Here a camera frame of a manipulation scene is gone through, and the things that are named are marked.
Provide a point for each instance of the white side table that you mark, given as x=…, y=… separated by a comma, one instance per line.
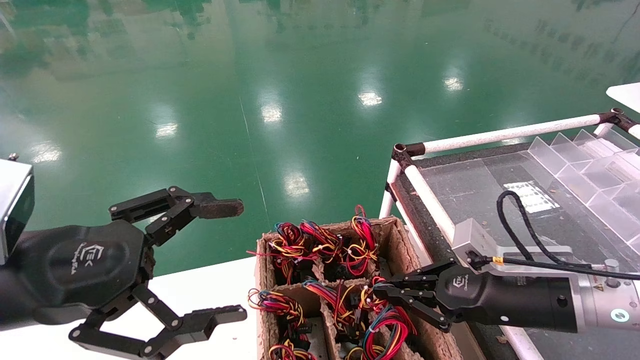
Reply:
x=627, y=95

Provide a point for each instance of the left gripper finger worn pad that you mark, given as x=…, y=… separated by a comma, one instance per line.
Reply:
x=217, y=209

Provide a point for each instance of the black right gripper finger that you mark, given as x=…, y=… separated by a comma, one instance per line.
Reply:
x=425, y=309
x=415, y=284

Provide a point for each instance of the brown cardboard divider box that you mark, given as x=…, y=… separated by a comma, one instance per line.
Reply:
x=405, y=250

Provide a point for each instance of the clear acrylic divider organizer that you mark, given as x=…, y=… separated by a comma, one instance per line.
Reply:
x=590, y=175

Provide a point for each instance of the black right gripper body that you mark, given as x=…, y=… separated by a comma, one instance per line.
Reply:
x=510, y=300

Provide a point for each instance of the white perforated label sheet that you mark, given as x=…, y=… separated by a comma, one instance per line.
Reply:
x=537, y=200

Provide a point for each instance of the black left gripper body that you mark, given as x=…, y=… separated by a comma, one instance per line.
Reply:
x=85, y=262

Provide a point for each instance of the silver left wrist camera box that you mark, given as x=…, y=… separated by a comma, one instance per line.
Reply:
x=12, y=200

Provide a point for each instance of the white frame leg pipe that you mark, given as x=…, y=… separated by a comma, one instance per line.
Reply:
x=392, y=172

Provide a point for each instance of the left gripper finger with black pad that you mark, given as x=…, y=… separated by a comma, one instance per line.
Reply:
x=200, y=322

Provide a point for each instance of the silver and white right arm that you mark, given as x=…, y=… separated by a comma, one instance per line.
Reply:
x=610, y=300

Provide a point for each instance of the black frame corner connector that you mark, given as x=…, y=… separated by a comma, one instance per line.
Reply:
x=402, y=152
x=617, y=119

